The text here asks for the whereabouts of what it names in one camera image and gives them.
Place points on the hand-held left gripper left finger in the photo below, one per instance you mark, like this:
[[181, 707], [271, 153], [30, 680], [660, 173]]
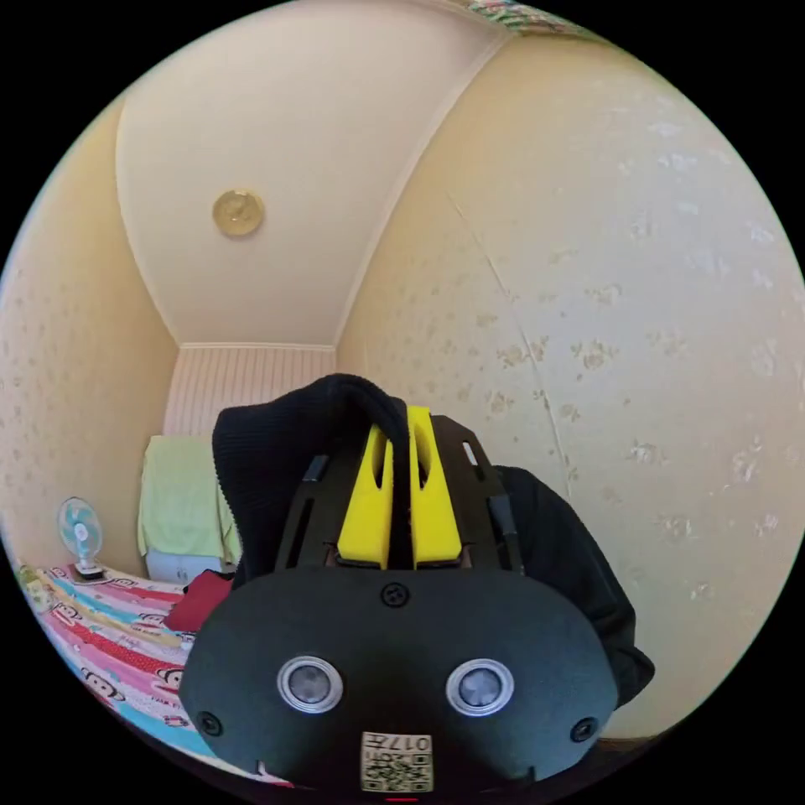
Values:
[[365, 516]]

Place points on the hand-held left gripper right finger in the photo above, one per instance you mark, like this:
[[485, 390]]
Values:
[[434, 509]]

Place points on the black long sleeve shirt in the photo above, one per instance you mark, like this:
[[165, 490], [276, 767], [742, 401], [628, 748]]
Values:
[[264, 478]]

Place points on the red garment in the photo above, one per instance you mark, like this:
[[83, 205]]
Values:
[[201, 600]]

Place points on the cupboard with green cloth cover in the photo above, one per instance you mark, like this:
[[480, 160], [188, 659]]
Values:
[[179, 503]]

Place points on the bed with striped printed sheet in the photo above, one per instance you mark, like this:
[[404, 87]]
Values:
[[119, 635]]

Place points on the small white desk fan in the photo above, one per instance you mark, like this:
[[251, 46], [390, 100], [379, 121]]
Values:
[[80, 536]]

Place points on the round ceiling lamp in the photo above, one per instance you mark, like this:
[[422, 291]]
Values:
[[238, 212]]

